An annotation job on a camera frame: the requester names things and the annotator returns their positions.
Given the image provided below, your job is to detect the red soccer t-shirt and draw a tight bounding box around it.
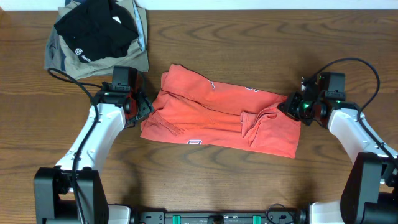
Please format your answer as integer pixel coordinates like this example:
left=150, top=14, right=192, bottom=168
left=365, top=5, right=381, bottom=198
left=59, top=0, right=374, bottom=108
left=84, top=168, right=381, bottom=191
left=141, top=64, right=300, bottom=158

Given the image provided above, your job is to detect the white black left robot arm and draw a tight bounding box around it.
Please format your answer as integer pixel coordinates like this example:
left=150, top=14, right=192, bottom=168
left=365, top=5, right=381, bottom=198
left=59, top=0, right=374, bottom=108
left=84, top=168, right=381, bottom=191
left=34, top=91, right=154, bottom=223

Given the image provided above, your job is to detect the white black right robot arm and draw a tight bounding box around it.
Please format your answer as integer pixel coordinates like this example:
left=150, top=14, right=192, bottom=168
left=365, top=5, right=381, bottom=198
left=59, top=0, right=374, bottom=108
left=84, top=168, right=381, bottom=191
left=278, top=90, right=397, bottom=223

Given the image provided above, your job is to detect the khaki folded garment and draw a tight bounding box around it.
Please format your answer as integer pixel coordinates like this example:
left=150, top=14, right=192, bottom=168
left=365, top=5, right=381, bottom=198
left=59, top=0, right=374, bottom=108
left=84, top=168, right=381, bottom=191
left=60, top=0, right=149, bottom=79

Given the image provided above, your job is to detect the light blue folded garment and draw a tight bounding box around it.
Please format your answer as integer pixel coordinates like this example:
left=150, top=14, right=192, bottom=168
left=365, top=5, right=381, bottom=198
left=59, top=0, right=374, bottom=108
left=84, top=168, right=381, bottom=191
left=132, top=0, right=146, bottom=52

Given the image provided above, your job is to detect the black folded garment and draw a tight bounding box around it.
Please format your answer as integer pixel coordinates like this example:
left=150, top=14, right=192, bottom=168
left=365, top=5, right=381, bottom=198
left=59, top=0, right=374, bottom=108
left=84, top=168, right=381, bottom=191
left=54, top=0, right=139, bottom=63

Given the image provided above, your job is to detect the grey folded garment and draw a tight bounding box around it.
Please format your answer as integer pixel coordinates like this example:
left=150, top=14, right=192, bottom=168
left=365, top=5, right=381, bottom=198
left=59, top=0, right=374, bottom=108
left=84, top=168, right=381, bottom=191
left=44, top=28, right=66, bottom=72

